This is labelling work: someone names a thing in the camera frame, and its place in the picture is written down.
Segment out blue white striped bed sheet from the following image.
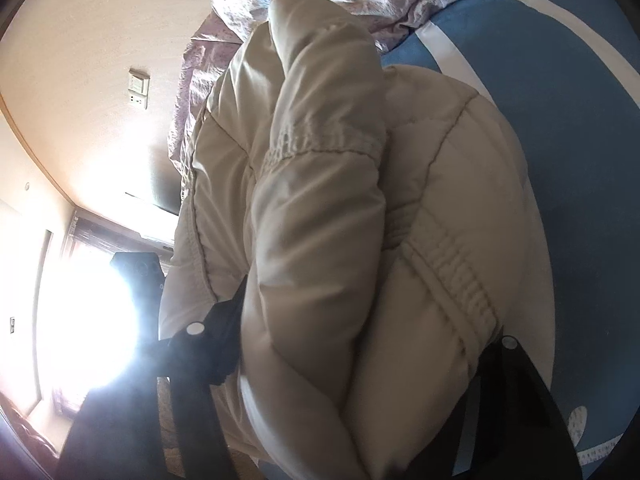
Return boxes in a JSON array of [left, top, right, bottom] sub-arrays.
[[260, 0, 640, 480]]

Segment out pink floral duvet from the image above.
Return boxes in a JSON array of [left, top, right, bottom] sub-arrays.
[[166, 0, 507, 173]]

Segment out window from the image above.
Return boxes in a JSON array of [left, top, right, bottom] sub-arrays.
[[30, 210, 173, 413]]

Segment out brown sofa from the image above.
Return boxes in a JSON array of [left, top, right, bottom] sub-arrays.
[[0, 389, 57, 480]]

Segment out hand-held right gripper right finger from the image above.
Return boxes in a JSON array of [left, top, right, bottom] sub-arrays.
[[447, 332, 585, 480]]

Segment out white wall switch panel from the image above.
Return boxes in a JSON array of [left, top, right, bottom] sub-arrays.
[[127, 66, 151, 111]]

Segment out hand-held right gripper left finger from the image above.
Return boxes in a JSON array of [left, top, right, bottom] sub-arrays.
[[54, 276, 251, 480]]

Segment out beige puffer jacket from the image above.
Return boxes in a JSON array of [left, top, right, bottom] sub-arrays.
[[159, 0, 545, 480]]

